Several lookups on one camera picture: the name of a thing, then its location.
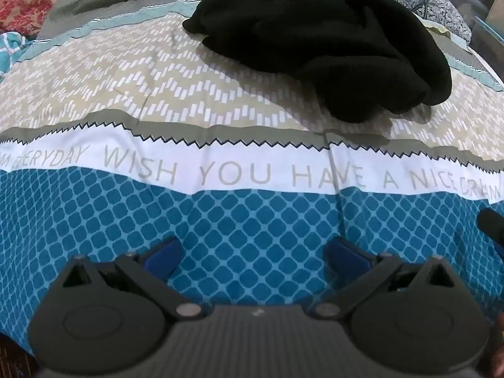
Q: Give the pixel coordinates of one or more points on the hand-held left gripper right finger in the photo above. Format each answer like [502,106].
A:
[344,258]

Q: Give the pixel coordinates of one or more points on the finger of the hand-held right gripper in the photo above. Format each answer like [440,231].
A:
[492,226]

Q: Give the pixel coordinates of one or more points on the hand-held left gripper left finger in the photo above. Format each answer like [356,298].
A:
[164,258]

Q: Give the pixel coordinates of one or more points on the black pants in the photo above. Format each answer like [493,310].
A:
[323,35]

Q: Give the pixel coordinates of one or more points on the printed patterned bedsheet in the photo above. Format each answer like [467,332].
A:
[244,204]

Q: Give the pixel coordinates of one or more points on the teal wavy-pattern pillow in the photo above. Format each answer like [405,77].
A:
[13,47]

